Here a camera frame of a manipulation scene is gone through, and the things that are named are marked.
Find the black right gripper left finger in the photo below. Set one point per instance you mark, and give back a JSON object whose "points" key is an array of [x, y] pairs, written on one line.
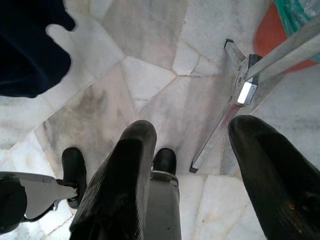
{"points": [[117, 187]]}

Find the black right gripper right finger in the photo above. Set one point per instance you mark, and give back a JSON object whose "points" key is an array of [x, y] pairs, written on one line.
{"points": [[280, 180]]}

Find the navy garment red trim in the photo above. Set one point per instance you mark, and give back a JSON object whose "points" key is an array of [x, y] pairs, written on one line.
{"points": [[27, 50]]}

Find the silver robot right leg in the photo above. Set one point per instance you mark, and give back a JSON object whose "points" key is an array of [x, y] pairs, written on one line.
{"points": [[163, 200]]}

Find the silver metal clothes rack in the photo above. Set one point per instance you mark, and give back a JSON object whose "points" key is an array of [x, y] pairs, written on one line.
{"points": [[250, 67]]}

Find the orange bin teal liner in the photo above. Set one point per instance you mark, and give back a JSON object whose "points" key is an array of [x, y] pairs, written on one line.
{"points": [[272, 32]]}

